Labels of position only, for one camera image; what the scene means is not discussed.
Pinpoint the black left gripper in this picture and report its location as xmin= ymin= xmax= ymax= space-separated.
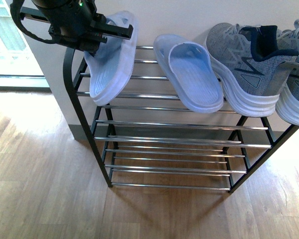
xmin=19 ymin=0 xmax=133 ymax=53

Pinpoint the light blue slipper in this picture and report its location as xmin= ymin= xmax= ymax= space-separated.
xmin=84 ymin=11 xmax=139 ymax=106
xmin=153 ymin=34 xmax=223 ymax=114

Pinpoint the grey knit sneaker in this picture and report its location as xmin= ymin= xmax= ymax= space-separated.
xmin=276 ymin=19 xmax=299 ymax=126
xmin=205 ymin=22 xmax=299 ymax=118

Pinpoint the black metal shoe rack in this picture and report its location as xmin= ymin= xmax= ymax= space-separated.
xmin=63 ymin=46 xmax=299 ymax=193

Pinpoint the black cable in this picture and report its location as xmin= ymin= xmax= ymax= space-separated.
xmin=9 ymin=0 xmax=59 ymax=44

